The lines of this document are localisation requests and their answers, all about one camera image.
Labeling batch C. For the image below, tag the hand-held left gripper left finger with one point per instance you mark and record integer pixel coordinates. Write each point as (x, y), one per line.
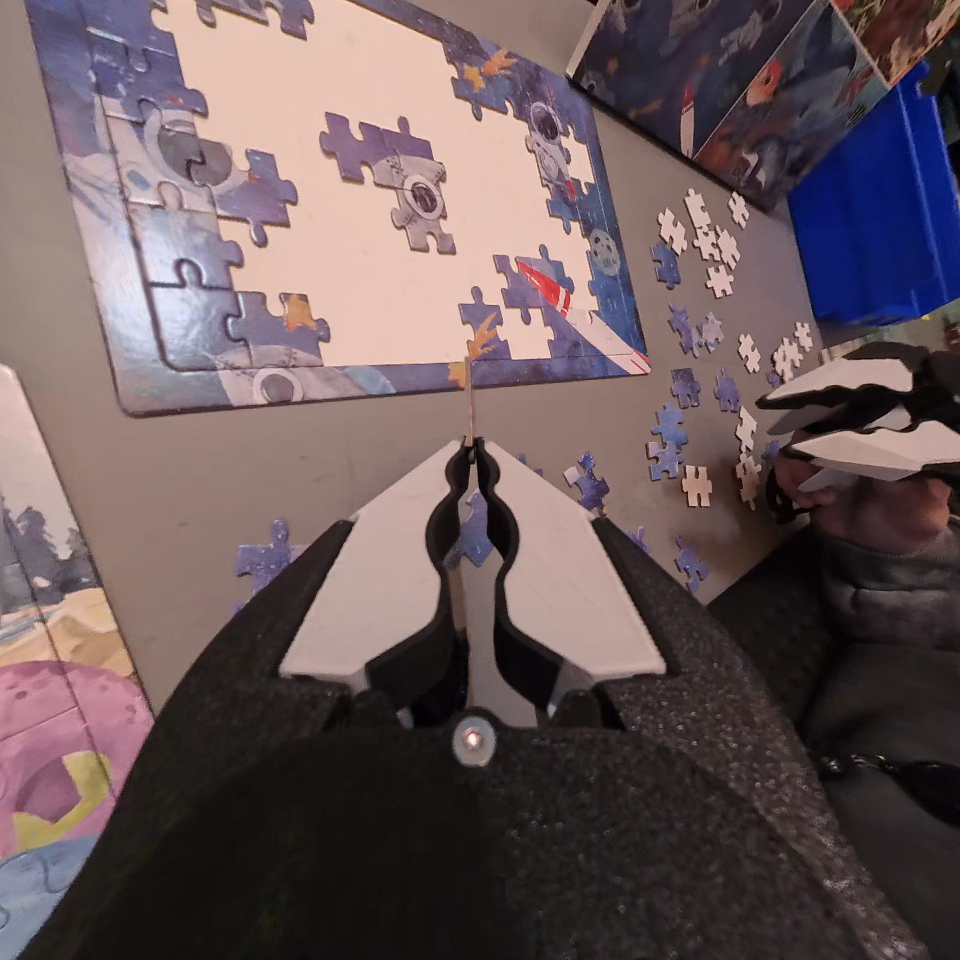
(367, 600)

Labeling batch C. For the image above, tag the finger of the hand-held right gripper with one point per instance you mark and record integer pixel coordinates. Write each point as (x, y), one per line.
(847, 378)
(885, 454)

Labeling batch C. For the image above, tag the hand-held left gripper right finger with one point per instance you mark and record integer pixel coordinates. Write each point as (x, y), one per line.
(578, 600)

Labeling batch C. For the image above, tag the dark blue puzzle piece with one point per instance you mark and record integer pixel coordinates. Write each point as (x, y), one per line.
(470, 398)

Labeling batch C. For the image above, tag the star print puzzle piece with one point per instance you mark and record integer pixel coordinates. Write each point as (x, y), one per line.
(262, 319)

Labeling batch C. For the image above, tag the space puzzle board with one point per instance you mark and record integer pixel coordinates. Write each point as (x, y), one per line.
(338, 225)

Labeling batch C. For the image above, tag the joined satellite puzzle pieces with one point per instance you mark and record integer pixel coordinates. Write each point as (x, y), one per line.
(405, 187)

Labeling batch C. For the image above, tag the purple helmet-part puzzle piece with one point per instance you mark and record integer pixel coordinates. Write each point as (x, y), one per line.
(259, 194)

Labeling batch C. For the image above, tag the person's right forearm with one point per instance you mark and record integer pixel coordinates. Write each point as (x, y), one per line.
(893, 592)

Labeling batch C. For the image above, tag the grey desk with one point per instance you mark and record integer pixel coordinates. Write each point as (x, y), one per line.
(338, 465)

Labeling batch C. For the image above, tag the person's right hand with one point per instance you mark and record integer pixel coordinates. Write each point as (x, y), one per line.
(885, 518)

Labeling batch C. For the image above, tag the purple star-marked puzzle piece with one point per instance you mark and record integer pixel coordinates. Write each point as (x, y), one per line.
(639, 542)

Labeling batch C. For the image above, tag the blue plastic bin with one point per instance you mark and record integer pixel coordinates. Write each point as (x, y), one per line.
(878, 225)

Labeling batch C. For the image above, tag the black dotted mat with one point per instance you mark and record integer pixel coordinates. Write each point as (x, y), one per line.
(758, 638)

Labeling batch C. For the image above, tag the comet print puzzle piece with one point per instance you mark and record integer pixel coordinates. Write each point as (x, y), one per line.
(484, 326)

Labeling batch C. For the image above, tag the printed puzzle box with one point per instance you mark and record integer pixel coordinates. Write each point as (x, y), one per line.
(750, 90)

